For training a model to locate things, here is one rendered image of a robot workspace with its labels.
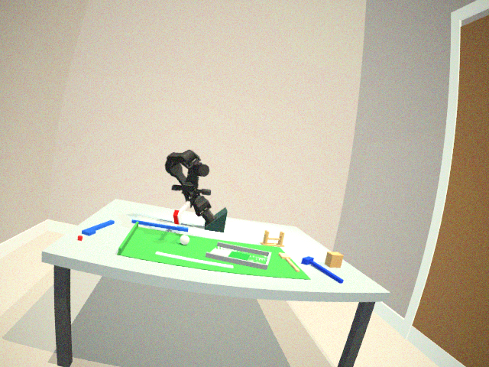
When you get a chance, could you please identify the orange cube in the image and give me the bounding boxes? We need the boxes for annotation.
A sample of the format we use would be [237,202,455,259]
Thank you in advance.
[324,252,344,268]

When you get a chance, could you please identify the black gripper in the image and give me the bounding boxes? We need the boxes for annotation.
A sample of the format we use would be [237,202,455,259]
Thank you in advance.
[172,174,211,208]

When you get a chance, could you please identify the white golf ball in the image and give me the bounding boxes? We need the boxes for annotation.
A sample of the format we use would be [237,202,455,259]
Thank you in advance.
[180,235,189,245]

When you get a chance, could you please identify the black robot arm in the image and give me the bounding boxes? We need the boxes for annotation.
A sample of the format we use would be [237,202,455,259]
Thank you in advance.
[164,150,217,224]

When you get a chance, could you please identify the green flat mat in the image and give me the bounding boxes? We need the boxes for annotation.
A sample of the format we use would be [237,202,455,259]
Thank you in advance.
[121,226,311,280]

